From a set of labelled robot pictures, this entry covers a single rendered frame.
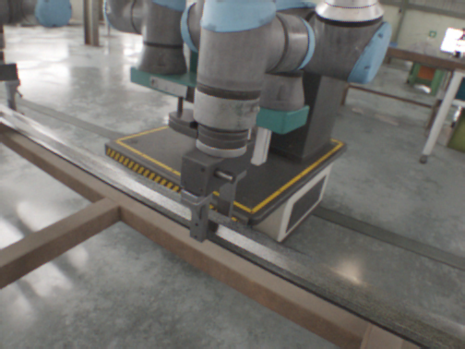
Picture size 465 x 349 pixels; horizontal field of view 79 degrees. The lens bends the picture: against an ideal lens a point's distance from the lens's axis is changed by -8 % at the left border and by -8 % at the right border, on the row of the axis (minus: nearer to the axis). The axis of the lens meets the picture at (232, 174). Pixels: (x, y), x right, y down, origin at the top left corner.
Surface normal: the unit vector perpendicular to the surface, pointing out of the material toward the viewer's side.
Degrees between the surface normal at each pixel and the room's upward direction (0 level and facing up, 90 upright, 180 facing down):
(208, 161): 0
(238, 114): 90
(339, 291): 75
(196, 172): 90
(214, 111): 90
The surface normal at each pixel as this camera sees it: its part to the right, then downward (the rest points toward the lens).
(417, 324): -0.47, 0.10
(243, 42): 0.23, 0.48
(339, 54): -0.52, 0.58
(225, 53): -0.18, 0.44
